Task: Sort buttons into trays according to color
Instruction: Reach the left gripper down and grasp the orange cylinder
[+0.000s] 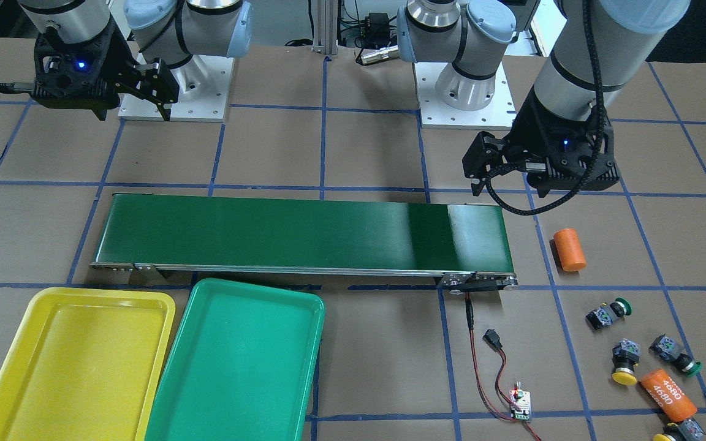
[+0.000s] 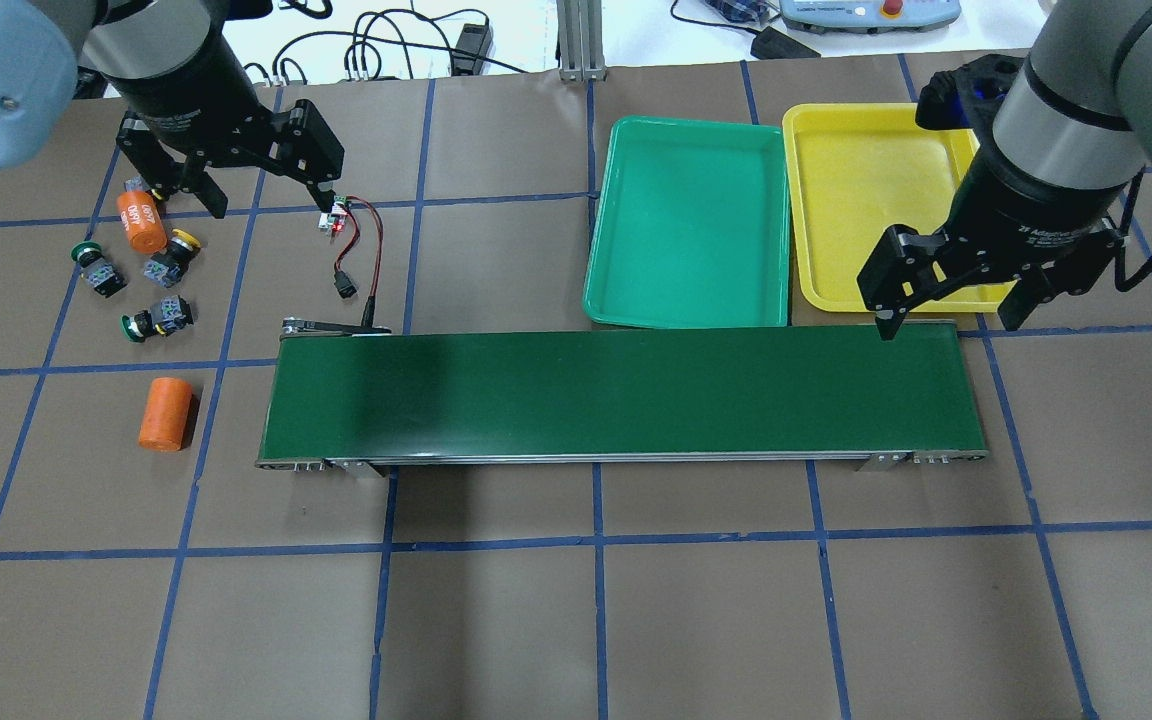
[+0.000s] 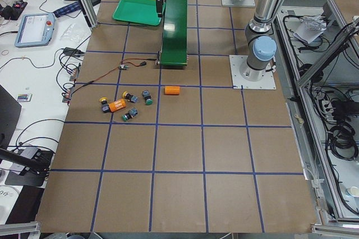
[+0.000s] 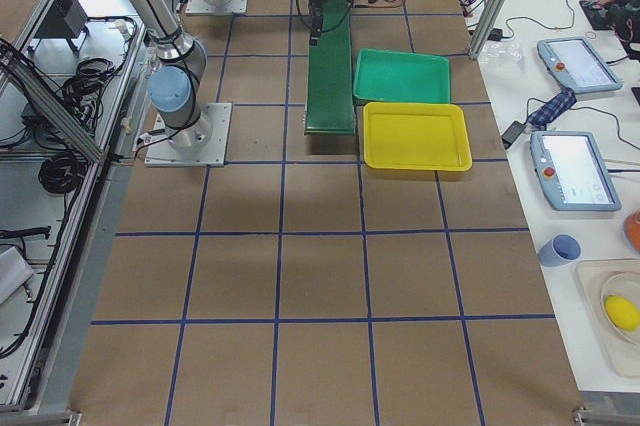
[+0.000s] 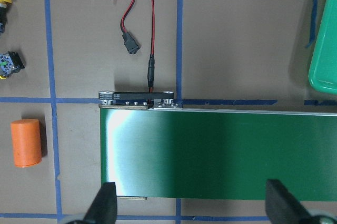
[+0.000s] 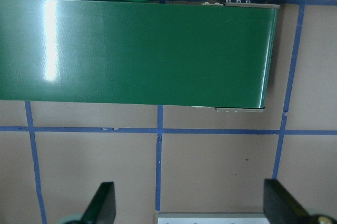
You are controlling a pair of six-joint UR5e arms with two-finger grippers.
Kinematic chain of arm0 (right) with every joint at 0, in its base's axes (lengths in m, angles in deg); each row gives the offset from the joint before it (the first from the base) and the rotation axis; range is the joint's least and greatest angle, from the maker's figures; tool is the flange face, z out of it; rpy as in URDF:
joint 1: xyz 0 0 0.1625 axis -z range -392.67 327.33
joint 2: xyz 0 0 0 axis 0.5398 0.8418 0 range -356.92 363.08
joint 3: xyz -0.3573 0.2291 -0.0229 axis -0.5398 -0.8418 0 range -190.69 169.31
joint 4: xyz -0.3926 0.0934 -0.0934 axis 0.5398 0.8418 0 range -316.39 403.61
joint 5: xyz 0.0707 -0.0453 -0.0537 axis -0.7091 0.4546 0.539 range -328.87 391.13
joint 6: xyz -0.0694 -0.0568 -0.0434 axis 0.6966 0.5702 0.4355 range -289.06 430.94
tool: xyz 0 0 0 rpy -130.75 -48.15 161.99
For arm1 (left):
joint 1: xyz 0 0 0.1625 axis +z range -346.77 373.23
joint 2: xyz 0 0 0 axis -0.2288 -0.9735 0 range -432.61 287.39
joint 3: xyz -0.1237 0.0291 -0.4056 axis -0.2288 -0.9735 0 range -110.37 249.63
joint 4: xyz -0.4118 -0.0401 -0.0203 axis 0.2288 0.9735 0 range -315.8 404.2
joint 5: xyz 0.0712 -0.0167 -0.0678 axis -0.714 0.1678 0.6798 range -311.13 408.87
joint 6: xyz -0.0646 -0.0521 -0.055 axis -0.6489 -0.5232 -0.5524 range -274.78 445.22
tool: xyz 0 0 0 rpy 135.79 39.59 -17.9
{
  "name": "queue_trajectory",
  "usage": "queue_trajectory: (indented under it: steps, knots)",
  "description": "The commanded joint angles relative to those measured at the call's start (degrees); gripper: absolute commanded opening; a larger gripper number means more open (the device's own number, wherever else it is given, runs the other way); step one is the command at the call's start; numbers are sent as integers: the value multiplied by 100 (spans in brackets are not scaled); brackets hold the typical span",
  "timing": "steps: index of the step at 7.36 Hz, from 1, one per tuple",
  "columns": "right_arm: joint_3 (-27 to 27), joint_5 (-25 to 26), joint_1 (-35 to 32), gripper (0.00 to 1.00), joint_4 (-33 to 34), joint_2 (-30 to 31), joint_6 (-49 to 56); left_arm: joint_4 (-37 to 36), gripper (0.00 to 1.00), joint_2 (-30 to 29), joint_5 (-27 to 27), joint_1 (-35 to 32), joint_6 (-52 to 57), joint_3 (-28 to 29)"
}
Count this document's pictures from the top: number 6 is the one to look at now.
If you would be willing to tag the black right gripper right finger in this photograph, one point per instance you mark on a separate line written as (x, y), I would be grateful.
(279, 206)

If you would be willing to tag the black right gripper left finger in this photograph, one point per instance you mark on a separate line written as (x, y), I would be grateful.
(102, 208)

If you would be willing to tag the green conveyor belt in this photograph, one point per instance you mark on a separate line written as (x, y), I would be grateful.
(209, 55)

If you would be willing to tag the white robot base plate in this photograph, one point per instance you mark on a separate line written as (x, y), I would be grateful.
(200, 218)

